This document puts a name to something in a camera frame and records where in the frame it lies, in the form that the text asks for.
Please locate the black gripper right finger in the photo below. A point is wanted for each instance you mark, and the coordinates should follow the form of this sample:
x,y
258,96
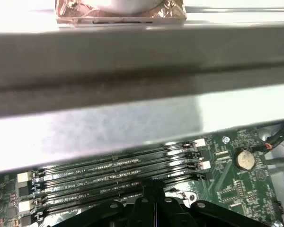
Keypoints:
x,y
191,215

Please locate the open black PC case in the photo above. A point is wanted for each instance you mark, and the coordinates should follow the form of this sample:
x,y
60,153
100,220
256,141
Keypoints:
x,y
132,71

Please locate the green motherboard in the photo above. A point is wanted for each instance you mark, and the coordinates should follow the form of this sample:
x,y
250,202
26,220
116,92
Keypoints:
x,y
239,189

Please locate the silver coin battery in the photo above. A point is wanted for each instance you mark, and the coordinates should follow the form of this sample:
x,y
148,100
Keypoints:
x,y
245,159

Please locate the RAM slot with white latches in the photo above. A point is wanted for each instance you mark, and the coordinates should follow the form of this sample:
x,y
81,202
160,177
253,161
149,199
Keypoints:
x,y
97,189
97,163

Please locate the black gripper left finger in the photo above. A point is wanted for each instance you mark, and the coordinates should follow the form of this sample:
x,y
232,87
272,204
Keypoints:
x,y
123,215

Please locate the silver board screw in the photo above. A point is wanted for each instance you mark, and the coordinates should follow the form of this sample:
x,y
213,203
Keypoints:
x,y
226,139

